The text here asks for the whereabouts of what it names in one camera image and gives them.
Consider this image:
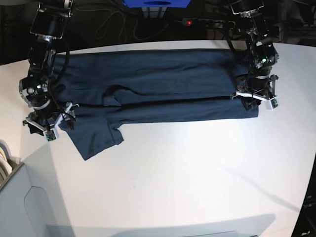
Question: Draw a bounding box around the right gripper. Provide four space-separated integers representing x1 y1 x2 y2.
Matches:
22 99 78 142

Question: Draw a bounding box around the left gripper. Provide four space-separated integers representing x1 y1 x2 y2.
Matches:
230 74 279 111

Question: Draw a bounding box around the dark blue T-shirt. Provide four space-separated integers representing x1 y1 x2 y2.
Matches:
55 49 259 160

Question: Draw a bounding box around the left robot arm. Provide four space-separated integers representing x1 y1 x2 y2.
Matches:
228 0 279 111

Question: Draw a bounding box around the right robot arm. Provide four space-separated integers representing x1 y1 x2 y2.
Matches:
19 0 76 142

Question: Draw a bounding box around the grey bin at left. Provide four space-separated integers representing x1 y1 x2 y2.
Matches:
0 141 75 237

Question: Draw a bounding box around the white power strip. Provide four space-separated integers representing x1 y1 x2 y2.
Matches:
181 18 236 29

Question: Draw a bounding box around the blue box on stand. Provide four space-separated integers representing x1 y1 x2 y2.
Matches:
122 0 190 8

